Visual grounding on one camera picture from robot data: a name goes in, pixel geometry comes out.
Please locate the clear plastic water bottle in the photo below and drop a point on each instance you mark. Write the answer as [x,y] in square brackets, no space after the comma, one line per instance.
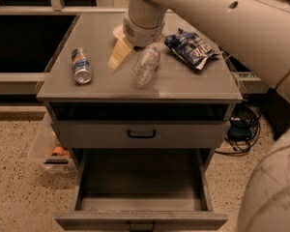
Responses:
[145,67]

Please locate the blue chip bag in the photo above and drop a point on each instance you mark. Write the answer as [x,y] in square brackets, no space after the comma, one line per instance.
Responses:
[190,48]

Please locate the clear plastic storage bin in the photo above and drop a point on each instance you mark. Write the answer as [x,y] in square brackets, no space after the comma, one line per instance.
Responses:
[42,147]

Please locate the white paper bowl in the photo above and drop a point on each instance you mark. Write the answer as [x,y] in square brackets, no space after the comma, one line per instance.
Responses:
[118,32]

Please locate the grey middle drawer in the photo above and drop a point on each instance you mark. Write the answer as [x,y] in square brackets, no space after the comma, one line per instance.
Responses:
[140,134]

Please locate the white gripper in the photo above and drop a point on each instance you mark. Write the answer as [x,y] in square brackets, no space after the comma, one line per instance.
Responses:
[142,33]

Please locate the grey drawer cabinet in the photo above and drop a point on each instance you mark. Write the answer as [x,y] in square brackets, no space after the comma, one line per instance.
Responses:
[176,93]

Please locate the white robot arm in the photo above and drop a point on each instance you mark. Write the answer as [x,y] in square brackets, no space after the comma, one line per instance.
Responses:
[257,33]

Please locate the orange fruit in bin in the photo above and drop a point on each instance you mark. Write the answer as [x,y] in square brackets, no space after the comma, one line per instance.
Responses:
[61,152]

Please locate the grey open bottom drawer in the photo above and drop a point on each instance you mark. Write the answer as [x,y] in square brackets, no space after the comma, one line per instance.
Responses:
[142,190]

